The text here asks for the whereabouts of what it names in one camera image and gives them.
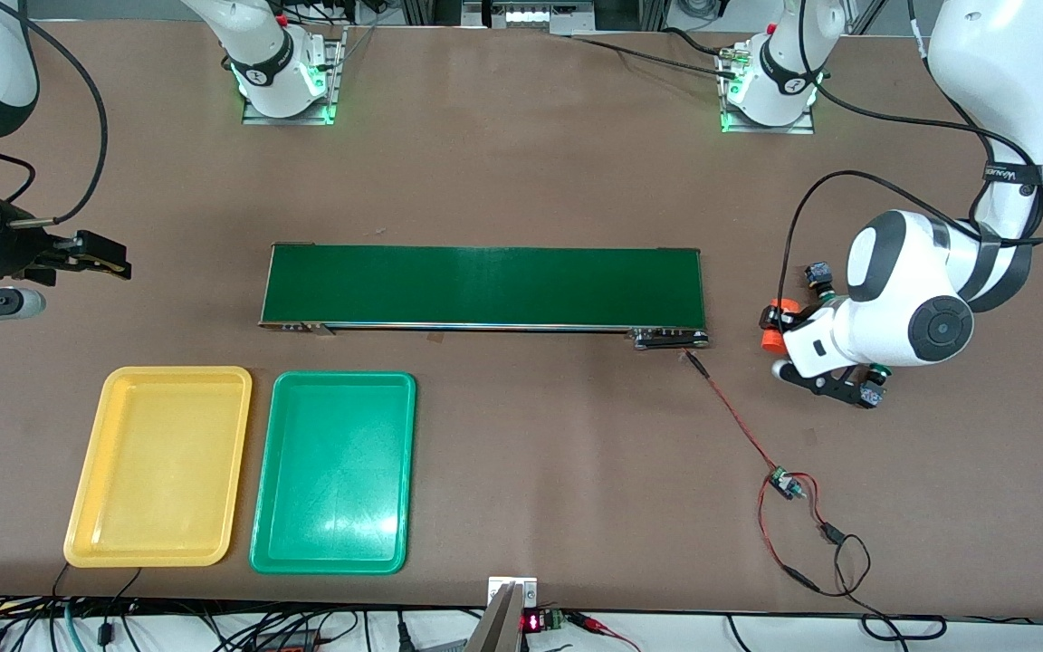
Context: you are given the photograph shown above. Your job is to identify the orange cylindrical battery cell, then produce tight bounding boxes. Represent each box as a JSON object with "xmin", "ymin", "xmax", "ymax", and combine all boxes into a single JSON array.
[{"xmin": 761, "ymin": 297, "xmax": 803, "ymax": 354}]

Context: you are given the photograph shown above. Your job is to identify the green mushroom push button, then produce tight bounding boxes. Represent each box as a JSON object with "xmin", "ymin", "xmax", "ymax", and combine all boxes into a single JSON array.
[
  {"xmin": 858, "ymin": 362, "xmax": 892, "ymax": 409},
  {"xmin": 802, "ymin": 261, "xmax": 839, "ymax": 298}
]

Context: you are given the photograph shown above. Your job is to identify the yellow plastic tray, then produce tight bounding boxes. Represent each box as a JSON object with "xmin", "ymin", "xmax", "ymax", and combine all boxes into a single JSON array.
[{"xmin": 63, "ymin": 366, "xmax": 254, "ymax": 569}]

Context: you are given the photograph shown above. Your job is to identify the green conveyor belt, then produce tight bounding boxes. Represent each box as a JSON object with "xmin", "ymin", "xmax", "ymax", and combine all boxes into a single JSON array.
[{"xmin": 258, "ymin": 243, "xmax": 709, "ymax": 351}]

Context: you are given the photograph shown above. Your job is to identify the green plastic tray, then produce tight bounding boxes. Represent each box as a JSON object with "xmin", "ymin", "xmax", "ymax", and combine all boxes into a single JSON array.
[{"xmin": 249, "ymin": 370, "xmax": 418, "ymax": 576}]

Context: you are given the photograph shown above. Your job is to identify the red clip lead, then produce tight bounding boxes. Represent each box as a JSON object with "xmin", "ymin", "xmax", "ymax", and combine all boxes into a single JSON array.
[{"xmin": 567, "ymin": 611, "xmax": 645, "ymax": 652}]

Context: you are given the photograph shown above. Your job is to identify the white LED light bar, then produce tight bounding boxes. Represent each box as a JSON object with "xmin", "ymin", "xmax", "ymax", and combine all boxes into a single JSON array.
[{"xmin": 503, "ymin": 7, "xmax": 597, "ymax": 28}]

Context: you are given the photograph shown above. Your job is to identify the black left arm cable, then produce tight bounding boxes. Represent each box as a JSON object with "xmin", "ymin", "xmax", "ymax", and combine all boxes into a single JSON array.
[{"xmin": 780, "ymin": 0, "xmax": 1043, "ymax": 304}]

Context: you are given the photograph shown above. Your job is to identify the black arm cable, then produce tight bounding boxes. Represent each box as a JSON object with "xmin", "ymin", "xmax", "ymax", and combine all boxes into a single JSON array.
[
  {"xmin": 0, "ymin": 0, "xmax": 110, "ymax": 227},
  {"xmin": 780, "ymin": 0, "xmax": 1043, "ymax": 304}
]

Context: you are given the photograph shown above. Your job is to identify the red black conveyor wire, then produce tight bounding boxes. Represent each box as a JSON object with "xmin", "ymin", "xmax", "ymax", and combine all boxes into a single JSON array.
[{"xmin": 684, "ymin": 350, "xmax": 783, "ymax": 475}]

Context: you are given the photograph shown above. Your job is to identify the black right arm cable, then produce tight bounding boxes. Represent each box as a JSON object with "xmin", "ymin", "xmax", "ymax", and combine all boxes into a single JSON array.
[{"xmin": 0, "ymin": 0, "xmax": 110, "ymax": 227}]

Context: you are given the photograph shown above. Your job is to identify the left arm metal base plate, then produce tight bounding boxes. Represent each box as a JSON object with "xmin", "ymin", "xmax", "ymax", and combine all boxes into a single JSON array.
[{"xmin": 721, "ymin": 41, "xmax": 817, "ymax": 135}]

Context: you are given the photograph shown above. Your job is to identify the red power wire loop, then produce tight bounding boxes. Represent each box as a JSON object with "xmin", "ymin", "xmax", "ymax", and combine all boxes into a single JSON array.
[{"xmin": 757, "ymin": 471, "xmax": 847, "ymax": 596}]

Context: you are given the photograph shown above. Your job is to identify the black power cable loop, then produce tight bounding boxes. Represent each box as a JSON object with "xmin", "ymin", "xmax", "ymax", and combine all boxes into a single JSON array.
[{"xmin": 834, "ymin": 534, "xmax": 948, "ymax": 641}]

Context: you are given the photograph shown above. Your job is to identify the thin black table cable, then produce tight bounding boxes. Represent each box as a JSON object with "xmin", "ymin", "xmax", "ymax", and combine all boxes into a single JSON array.
[{"xmin": 567, "ymin": 34, "xmax": 740, "ymax": 78}]

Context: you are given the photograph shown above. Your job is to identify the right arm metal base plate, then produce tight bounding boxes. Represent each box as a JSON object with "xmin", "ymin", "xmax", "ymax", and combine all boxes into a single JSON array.
[{"xmin": 241, "ymin": 25, "xmax": 346, "ymax": 125}]

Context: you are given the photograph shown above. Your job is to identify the aluminium frame structure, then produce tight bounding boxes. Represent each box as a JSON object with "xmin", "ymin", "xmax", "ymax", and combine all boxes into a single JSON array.
[{"xmin": 399, "ymin": 0, "xmax": 672, "ymax": 35}]

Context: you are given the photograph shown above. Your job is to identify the black cable with inline box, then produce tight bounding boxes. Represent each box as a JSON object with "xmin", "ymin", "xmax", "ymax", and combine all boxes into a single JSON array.
[{"xmin": 96, "ymin": 567, "xmax": 142, "ymax": 644}]

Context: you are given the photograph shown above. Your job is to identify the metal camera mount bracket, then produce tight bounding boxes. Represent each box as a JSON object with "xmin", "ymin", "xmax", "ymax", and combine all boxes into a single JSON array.
[{"xmin": 465, "ymin": 576, "xmax": 541, "ymax": 652}]

